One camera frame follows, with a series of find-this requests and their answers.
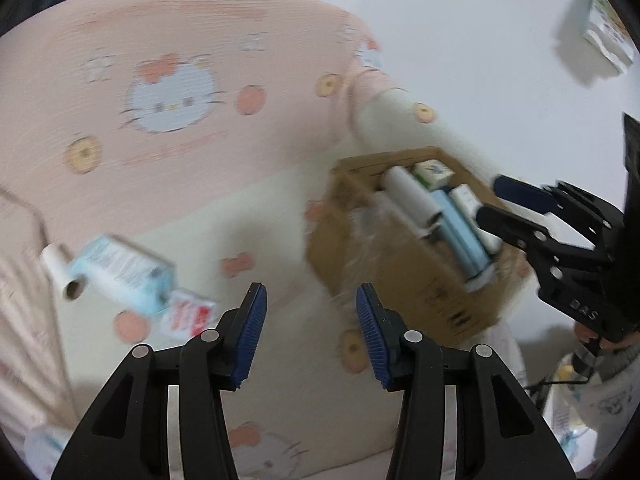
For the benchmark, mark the pink printed pillow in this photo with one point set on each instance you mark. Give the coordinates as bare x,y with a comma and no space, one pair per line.
25,335

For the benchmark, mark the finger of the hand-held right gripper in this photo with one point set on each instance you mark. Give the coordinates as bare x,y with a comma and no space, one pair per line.
520,192
510,227

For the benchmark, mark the white red spout sachet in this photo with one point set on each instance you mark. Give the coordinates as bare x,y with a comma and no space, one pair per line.
187,317

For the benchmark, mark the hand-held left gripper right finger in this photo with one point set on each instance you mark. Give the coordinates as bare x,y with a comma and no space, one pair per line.
372,340

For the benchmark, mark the small colourful printed box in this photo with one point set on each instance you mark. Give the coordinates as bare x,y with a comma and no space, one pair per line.
432,172

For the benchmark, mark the cardboard box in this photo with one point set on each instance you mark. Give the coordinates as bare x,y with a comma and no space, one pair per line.
400,280

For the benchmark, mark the white printed carton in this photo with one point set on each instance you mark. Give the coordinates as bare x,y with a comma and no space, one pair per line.
607,25

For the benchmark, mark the pink cat printed blanket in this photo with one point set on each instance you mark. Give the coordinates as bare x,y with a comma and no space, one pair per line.
200,185

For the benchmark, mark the white printed pajama pants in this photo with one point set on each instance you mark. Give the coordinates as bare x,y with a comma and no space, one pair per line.
600,410

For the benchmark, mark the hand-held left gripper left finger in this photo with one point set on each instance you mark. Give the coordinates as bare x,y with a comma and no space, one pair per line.
249,340

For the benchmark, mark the blue tissue pack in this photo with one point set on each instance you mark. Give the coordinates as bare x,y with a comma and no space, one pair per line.
460,235
120,270

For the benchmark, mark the person's right hand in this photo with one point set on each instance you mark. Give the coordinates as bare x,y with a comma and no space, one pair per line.
620,344

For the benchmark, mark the white paper roll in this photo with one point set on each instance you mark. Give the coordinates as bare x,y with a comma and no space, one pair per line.
60,270
410,200

